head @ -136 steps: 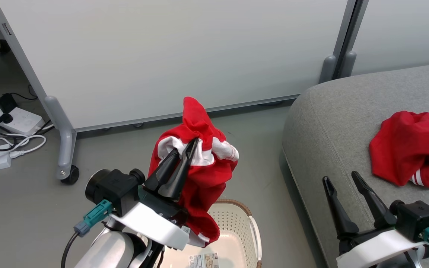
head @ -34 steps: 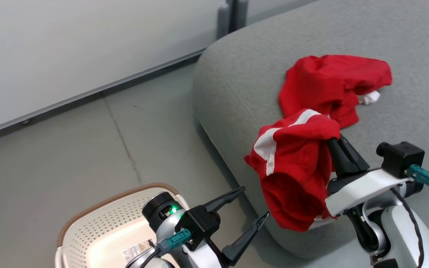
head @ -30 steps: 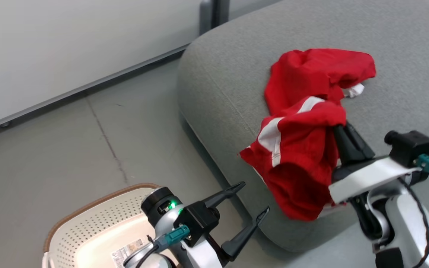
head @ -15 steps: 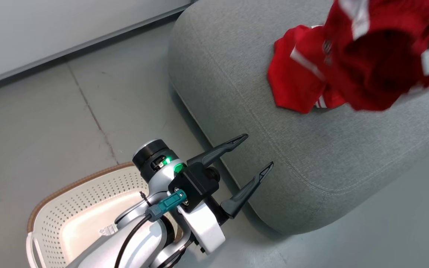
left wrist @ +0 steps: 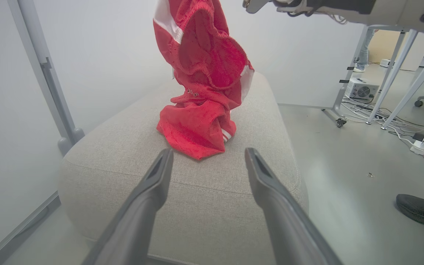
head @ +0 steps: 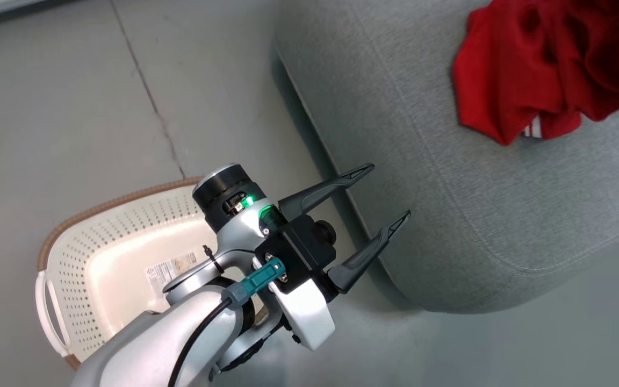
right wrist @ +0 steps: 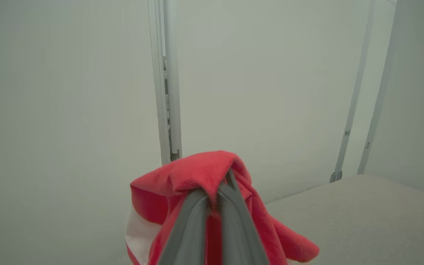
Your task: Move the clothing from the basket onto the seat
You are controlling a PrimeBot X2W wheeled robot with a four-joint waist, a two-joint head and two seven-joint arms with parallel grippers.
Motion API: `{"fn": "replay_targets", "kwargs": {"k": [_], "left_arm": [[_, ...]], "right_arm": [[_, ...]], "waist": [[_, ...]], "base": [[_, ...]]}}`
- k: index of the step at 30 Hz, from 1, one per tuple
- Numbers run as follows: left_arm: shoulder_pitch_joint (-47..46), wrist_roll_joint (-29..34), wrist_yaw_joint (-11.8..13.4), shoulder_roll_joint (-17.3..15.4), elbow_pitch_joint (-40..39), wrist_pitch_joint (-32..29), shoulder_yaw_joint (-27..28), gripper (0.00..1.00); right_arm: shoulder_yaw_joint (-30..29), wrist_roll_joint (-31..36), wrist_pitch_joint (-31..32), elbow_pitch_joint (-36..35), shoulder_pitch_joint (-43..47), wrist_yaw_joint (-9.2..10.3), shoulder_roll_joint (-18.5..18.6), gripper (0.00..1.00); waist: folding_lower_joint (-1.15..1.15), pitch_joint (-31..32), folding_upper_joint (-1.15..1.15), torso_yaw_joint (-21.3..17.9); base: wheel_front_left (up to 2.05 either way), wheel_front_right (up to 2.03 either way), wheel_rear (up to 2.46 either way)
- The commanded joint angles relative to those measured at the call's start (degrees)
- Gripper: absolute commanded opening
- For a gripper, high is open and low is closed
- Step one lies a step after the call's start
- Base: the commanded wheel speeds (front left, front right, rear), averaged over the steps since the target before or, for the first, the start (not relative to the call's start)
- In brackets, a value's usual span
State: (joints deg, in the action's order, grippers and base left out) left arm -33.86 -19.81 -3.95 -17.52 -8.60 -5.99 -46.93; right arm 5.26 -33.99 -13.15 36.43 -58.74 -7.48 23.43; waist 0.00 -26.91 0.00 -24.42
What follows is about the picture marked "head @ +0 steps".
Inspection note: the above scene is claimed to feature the white perforated laundry basket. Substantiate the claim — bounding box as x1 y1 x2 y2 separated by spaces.
34 176 267 372

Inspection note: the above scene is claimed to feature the paper label sticker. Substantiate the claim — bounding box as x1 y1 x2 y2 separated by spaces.
146 252 201 295

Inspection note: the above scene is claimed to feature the teal cable connector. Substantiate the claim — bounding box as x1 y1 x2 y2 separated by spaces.
221 257 287 308

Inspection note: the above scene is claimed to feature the red garment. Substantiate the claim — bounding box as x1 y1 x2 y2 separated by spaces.
452 0 619 147

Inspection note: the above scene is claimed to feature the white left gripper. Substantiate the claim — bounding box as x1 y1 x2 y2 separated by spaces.
267 163 412 351

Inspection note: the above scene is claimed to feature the grey fabric sofa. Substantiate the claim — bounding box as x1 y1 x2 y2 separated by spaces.
273 0 619 315

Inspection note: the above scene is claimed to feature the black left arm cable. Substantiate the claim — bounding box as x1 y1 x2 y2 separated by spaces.
167 297 235 387

